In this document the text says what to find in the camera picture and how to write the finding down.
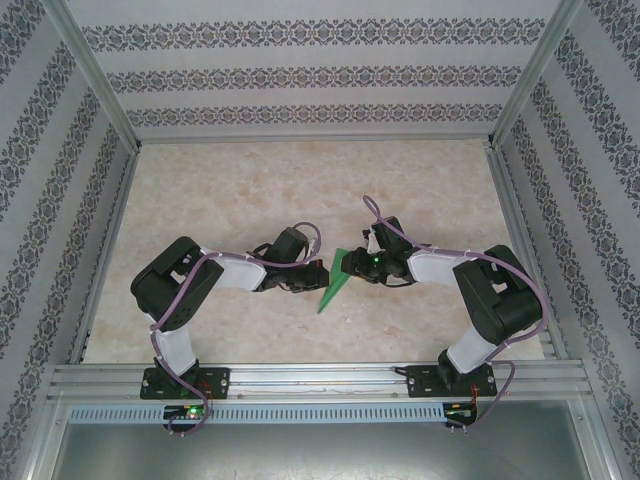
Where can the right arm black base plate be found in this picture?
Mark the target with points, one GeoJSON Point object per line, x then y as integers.
{"type": "Point", "coordinates": [417, 382]}

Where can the aluminium mounting rail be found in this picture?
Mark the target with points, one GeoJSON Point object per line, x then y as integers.
{"type": "Point", "coordinates": [310, 380]}

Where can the controller board green light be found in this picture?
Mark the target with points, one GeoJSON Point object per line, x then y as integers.
{"type": "Point", "coordinates": [186, 412]}

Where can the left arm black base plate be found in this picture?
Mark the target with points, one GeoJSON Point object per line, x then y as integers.
{"type": "Point", "coordinates": [220, 382]}

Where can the aluminium frame post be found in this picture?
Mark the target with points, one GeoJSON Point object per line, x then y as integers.
{"type": "Point", "coordinates": [95, 80]}
{"type": "Point", "coordinates": [530, 80]}

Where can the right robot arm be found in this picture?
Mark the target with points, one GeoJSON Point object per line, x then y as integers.
{"type": "Point", "coordinates": [500, 295]}

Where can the aluminium side rail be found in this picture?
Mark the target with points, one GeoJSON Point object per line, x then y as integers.
{"type": "Point", "coordinates": [105, 225]}
{"type": "Point", "coordinates": [525, 225]}

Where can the controller board blue light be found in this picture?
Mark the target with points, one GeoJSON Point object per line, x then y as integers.
{"type": "Point", "coordinates": [461, 412]}

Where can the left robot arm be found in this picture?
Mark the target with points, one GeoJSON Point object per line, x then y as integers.
{"type": "Point", "coordinates": [170, 290]}

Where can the aluminium back rail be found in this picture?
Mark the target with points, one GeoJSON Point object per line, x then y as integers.
{"type": "Point", "coordinates": [310, 138]}

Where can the green paper sheet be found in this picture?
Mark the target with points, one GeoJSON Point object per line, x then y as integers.
{"type": "Point", "coordinates": [332, 290]}

